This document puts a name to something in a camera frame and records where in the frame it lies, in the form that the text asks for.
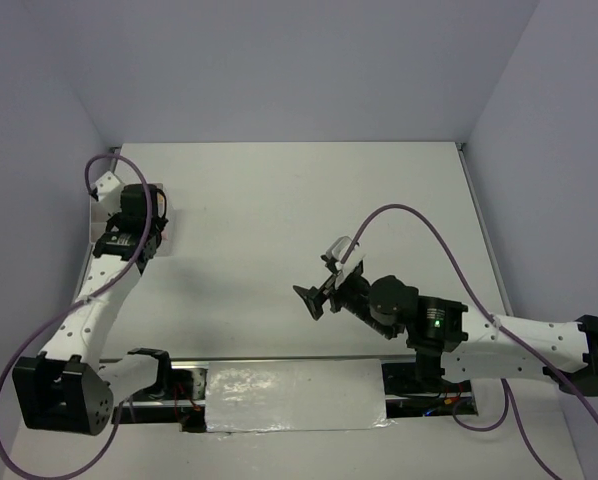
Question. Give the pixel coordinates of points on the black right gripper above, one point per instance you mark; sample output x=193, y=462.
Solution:
x=312, y=298

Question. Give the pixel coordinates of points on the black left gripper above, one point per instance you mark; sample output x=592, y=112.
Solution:
x=113, y=220

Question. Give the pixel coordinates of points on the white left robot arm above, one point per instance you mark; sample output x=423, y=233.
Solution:
x=65, y=388

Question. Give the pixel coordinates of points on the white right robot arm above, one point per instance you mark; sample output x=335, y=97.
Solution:
x=454, y=343

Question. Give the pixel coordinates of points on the white compartment box left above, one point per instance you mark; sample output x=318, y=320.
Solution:
x=98, y=217

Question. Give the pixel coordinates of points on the white taped cover panel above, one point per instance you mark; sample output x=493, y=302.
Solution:
x=280, y=396

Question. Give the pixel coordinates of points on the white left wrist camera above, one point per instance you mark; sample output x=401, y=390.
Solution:
x=107, y=192

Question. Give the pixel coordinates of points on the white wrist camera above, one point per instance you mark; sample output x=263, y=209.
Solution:
x=342, y=257
x=107, y=192

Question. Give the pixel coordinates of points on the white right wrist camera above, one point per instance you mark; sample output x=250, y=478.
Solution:
x=342, y=257

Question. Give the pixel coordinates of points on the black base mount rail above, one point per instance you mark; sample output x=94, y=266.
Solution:
x=184, y=405

